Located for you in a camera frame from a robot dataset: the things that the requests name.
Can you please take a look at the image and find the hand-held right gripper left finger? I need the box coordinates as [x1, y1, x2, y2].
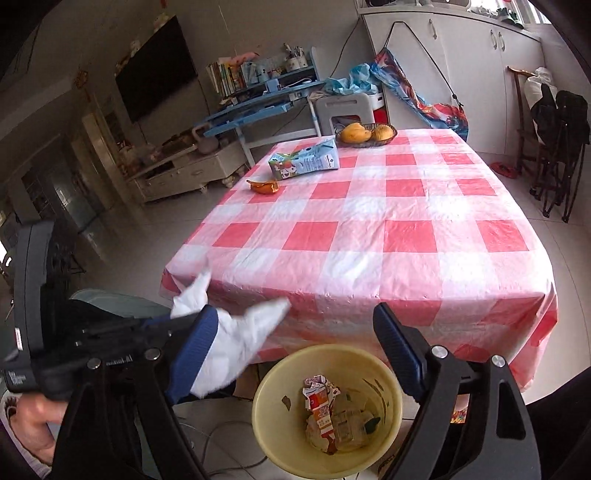
[53, 305, 218, 480]

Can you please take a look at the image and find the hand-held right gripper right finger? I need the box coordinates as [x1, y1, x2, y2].
[373, 302, 541, 480]

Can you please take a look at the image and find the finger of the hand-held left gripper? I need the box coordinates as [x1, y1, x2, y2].
[134, 313, 204, 326]
[81, 323, 188, 354]

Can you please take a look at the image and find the yellow plastic basin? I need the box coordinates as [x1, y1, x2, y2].
[251, 343, 410, 474]

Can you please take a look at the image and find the red white carton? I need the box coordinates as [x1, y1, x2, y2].
[302, 375, 343, 440]

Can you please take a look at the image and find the person's left hand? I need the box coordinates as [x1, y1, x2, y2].
[11, 394, 68, 465]

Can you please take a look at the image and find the grey-blue upholstered seat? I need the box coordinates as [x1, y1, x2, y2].
[69, 288, 174, 322]

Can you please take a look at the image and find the pink checked tablecloth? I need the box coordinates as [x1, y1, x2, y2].
[159, 128, 560, 393]

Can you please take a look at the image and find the cream television cabinet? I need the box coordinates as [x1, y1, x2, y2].
[126, 145, 248, 204]

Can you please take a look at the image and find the curled orange peel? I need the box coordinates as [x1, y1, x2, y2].
[246, 178, 282, 196]

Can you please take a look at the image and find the pink kettlebell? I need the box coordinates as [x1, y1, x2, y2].
[191, 126, 219, 156]

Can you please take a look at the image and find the green milk carton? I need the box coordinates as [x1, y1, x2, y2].
[267, 137, 341, 180]

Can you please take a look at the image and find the dark woven fruit basket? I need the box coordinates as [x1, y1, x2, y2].
[334, 122, 399, 149]

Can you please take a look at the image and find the blue study desk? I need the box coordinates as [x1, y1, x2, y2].
[202, 45, 327, 167]

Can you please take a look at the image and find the large yellow mango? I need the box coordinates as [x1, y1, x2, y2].
[340, 122, 373, 143]

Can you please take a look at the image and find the row of books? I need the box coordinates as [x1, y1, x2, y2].
[205, 59, 248, 98]

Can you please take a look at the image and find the white plastic stool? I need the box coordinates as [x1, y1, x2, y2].
[313, 94, 384, 135]

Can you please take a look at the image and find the dark wooden chair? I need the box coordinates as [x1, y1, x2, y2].
[506, 65, 541, 176]

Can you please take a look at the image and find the black folded chair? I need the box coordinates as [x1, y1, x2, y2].
[530, 82, 591, 223]

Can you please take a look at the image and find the blue crumpled plastic bag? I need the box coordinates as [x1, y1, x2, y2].
[325, 62, 378, 96]

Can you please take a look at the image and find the white pen holder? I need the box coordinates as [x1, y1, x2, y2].
[283, 43, 310, 73]

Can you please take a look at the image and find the white cabinet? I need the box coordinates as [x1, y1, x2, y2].
[359, 4, 548, 156]

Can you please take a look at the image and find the white sack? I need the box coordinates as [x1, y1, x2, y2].
[526, 66, 555, 107]

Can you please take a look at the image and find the black wall television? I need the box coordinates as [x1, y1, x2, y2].
[115, 15, 199, 124]

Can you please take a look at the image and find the colourful printed bag black strap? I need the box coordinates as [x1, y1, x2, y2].
[369, 20, 470, 142]

